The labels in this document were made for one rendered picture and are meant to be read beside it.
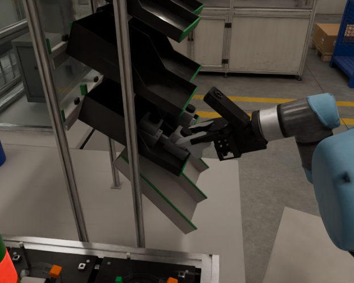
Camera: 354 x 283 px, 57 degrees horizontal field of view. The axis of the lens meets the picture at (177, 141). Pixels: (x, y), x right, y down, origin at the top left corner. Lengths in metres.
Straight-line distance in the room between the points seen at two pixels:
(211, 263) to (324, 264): 0.36
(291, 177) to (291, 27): 2.30
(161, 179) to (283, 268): 0.44
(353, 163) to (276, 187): 2.37
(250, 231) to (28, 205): 1.49
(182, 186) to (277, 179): 1.86
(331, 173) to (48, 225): 1.00
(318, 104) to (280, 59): 3.97
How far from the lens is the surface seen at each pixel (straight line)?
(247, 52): 4.57
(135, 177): 0.80
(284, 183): 2.75
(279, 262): 1.07
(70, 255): 0.94
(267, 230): 2.35
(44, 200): 1.30
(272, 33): 4.54
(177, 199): 0.95
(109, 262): 0.90
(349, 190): 0.33
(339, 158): 0.34
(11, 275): 0.47
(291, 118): 0.70
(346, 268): 1.13
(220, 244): 1.08
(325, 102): 0.70
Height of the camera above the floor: 1.68
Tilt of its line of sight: 33 degrees down
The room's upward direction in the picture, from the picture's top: straight up
